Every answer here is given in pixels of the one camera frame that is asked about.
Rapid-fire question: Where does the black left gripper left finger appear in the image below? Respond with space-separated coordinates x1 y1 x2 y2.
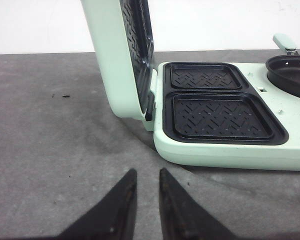
58 168 137 240

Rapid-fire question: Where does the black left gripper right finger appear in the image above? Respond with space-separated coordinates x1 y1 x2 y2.
159 168 237 240

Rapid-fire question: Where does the mint green hinged lid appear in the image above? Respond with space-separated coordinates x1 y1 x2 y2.
81 0 155 121

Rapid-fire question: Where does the mint green breakfast maker base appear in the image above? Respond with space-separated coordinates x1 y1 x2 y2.
153 62 300 171

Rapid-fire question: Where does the black frying pan green handle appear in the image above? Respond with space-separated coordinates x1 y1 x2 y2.
265 33 300 98

